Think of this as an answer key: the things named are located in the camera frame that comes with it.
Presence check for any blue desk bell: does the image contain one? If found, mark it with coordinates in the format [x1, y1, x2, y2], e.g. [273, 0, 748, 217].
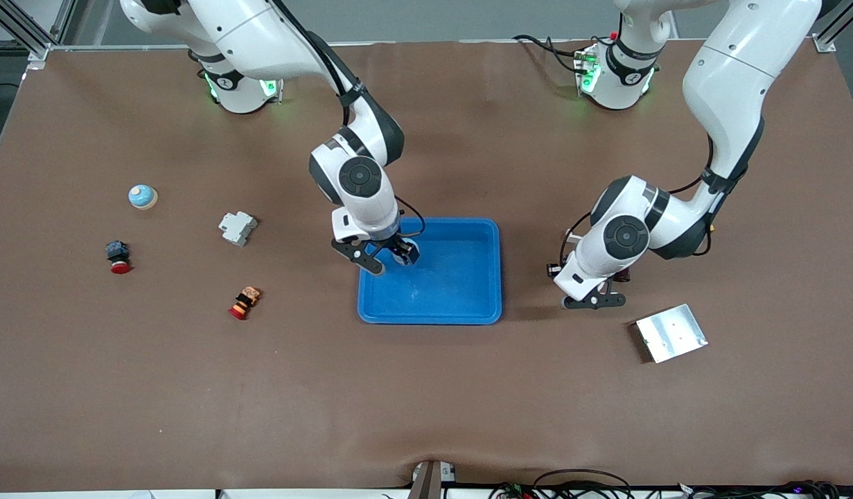
[387, 239, 420, 268]
[127, 184, 159, 211]

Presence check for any blue plastic tray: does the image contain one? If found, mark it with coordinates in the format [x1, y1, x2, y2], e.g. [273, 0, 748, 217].
[357, 217, 503, 326]

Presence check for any silver metal plate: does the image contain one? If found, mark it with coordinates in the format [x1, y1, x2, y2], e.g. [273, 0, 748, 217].
[634, 304, 709, 364]

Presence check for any white circuit breaker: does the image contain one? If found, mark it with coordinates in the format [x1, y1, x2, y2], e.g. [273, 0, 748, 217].
[218, 211, 259, 247]

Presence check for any red yellow emergency stop button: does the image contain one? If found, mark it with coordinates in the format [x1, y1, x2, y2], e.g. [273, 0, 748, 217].
[228, 286, 262, 321]

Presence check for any brown table cover sheet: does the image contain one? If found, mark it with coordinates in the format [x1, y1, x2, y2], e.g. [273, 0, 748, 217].
[0, 38, 853, 494]

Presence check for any red mushroom button blue base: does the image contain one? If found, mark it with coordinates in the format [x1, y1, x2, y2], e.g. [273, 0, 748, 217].
[105, 240, 133, 276]

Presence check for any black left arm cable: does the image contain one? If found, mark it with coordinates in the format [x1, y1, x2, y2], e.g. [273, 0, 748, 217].
[559, 132, 716, 271]

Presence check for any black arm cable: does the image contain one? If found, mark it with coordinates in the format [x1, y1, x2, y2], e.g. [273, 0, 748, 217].
[274, 0, 427, 240]
[559, 132, 716, 271]

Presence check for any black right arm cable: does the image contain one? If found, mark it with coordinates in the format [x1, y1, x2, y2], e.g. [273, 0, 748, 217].
[274, 0, 427, 240]

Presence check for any grey metal edge bracket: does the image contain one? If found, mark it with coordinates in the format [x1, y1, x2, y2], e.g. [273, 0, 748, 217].
[409, 459, 458, 499]

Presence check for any black base cable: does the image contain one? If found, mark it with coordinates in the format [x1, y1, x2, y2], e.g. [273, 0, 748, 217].
[512, 32, 610, 74]

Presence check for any black cable bundle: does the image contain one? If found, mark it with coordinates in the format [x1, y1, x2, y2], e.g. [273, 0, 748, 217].
[489, 469, 853, 499]

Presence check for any aluminium frame strut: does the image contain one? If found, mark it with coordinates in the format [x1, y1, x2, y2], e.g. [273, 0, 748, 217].
[813, 0, 853, 53]
[0, 0, 80, 63]

